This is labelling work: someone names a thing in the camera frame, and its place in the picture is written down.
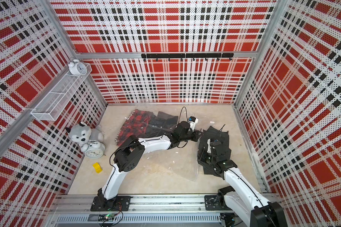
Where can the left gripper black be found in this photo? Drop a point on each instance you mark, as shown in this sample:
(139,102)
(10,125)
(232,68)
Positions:
(196,136)

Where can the grey pinstripe garment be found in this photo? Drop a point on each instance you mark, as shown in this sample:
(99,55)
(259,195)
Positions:
(210,133)

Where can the clear vacuum bag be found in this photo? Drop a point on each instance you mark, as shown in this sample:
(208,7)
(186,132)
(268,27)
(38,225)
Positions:
(168,150)

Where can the red black plaid shirt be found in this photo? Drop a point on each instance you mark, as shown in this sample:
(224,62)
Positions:
(135,124)

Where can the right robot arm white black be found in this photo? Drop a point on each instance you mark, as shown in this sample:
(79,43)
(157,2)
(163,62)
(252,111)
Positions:
(240,196)

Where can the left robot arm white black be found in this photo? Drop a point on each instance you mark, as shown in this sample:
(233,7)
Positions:
(128,155)

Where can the white alarm clock on table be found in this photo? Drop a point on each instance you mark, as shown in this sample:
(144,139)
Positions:
(93,149)

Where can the yellow small block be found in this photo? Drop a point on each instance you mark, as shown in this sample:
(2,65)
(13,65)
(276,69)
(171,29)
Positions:
(97,167)

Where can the husky plush toy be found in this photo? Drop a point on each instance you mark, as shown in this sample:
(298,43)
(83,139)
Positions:
(82,133)

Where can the white alarm clock on shelf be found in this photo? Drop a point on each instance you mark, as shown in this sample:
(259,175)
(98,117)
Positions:
(77,68)

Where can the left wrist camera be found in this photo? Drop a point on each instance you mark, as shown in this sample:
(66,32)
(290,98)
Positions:
(193,121)

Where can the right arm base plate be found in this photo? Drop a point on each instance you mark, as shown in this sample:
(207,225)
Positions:
(213,203)

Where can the black hook rail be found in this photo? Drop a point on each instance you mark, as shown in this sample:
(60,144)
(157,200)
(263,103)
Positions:
(188,55)

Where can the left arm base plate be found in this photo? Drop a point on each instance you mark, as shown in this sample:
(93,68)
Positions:
(118,203)

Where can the white wire shelf basket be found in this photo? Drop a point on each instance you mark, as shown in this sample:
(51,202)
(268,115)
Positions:
(53,103)

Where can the aluminium mounting rail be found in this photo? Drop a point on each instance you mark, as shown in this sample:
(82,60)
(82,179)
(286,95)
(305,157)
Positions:
(139,203)

